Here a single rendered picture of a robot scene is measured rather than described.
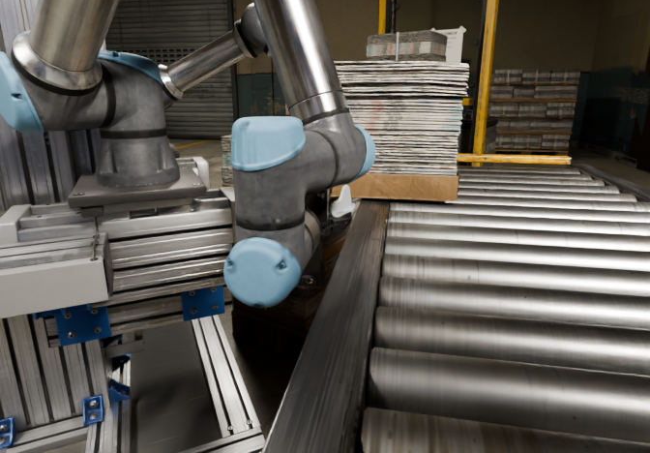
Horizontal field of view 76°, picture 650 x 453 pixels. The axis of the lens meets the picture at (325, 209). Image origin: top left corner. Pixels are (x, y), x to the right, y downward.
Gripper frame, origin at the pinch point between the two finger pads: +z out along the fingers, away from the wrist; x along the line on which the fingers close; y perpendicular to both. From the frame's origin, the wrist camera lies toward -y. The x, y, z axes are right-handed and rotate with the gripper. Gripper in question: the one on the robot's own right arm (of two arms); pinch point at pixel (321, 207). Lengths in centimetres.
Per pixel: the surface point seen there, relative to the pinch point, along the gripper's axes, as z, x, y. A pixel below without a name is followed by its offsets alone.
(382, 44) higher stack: 178, -1, 45
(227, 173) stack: 72, 49, -9
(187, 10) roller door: 763, 413, 174
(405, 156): -0.5, -14.6, 9.8
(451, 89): -1.0, -21.0, 20.6
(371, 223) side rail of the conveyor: -13.2, -10.1, 1.8
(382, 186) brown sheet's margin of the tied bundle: -1.2, -10.9, 4.7
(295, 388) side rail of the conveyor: -50, -8, 2
